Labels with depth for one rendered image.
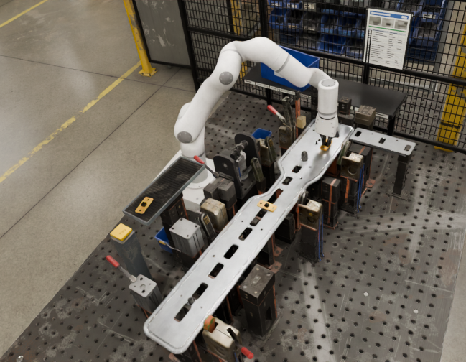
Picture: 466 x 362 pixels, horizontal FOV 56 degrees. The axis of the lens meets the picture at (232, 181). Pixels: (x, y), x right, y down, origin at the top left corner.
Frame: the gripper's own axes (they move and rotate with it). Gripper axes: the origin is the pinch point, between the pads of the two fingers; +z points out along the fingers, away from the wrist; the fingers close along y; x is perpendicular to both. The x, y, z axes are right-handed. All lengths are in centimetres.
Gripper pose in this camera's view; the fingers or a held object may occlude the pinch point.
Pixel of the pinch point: (326, 141)
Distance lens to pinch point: 214.9
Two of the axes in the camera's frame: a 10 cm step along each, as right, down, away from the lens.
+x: 5.6, -6.2, 5.5
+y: 8.2, 3.2, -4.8
